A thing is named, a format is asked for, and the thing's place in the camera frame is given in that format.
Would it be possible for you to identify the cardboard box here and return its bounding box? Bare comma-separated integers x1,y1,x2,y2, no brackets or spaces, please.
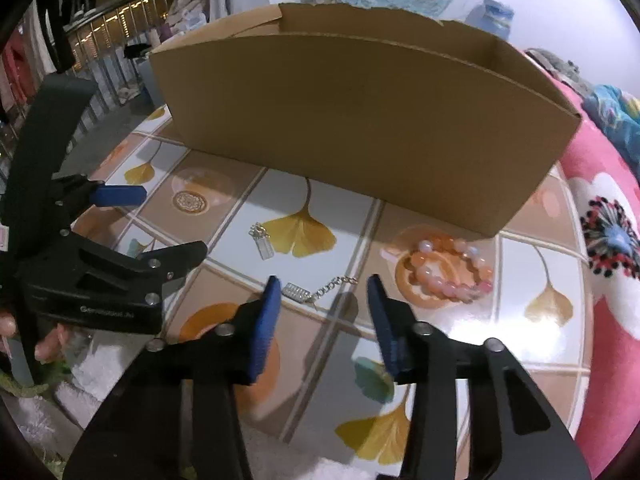
149,2,583,238

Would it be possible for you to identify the person's left hand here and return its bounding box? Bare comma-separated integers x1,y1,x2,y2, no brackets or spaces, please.
0,311,78,366

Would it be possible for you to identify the pink floral blanket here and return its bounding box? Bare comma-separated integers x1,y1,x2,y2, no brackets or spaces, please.
520,47,640,476

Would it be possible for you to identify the rack of hanging clothes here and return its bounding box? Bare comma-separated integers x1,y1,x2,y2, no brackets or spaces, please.
0,0,58,116

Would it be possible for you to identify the pink bead bracelet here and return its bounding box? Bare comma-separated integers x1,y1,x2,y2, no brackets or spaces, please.
406,239,493,303

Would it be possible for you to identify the silver chain bracelet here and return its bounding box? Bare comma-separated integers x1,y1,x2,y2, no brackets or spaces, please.
282,275,361,305

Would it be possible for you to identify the blue blanket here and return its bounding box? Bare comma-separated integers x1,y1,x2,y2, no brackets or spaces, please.
582,85,640,181

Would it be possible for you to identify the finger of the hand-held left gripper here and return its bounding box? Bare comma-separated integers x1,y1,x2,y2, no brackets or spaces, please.
60,230,208,308
50,174,147,211

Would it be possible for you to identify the ginkgo leaf tablecloth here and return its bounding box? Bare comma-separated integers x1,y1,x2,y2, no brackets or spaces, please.
65,105,596,480

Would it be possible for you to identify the blue water bottle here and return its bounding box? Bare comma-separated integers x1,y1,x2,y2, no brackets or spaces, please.
467,0,516,43

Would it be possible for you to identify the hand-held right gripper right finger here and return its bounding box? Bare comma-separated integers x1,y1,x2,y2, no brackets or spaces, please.
366,274,593,480

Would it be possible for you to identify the silver pendant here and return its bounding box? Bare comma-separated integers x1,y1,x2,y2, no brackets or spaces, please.
249,222,275,261

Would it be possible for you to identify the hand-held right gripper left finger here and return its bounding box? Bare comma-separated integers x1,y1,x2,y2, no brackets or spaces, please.
62,275,283,480

